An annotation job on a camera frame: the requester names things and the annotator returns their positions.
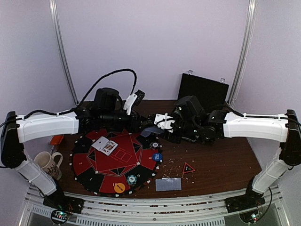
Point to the blue small blind button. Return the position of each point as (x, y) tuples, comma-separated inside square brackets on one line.
[(157, 157)]

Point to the aluminium frame post left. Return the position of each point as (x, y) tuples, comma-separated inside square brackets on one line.
[(62, 54)]

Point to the white patterned mug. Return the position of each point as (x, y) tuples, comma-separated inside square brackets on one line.
[(50, 163)]

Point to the aluminium frame post right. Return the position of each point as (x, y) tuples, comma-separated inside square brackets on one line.
[(242, 61)]

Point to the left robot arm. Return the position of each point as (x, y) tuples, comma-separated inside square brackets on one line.
[(18, 129)]

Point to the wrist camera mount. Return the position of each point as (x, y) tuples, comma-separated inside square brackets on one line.
[(133, 100), (164, 121)]

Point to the red black triangle card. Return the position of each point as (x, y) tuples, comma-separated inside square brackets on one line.
[(187, 168)]

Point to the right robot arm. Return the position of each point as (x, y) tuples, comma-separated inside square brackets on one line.
[(190, 121)]

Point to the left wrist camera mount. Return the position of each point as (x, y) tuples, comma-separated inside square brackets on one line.
[(133, 100)]

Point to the grey playing card deck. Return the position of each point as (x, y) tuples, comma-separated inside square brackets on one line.
[(151, 130)]

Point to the aluminium frame post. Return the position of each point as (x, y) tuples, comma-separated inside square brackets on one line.
[(242, 61), (62, 54)]

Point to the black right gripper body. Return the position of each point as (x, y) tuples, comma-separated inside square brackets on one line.
[(170, 133)]

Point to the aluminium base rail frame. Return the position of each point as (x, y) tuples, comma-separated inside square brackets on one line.
[(203, 210)]

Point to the round red black poker mat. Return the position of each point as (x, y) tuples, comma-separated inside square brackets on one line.
[(98, 173)]

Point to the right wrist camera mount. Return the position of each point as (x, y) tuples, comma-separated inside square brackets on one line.
[(164, 121)]

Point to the orange big blind button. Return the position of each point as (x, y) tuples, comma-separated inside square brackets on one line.
[(119, 187)]

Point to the king of diamonds card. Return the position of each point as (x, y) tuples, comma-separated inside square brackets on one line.
[(109, 148)]

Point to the orange plastic cup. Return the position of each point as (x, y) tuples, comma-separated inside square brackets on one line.
[(56, 140)]

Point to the purple 500 poker chip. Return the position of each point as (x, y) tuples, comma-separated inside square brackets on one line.
[(154, 145)]

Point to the dealt blue card pair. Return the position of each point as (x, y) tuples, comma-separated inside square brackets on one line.
[(173, 184)]

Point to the black poker chip case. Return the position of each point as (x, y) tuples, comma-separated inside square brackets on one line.
[(209, 93)]

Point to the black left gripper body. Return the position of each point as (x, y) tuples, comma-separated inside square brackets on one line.
[(131, 127)]

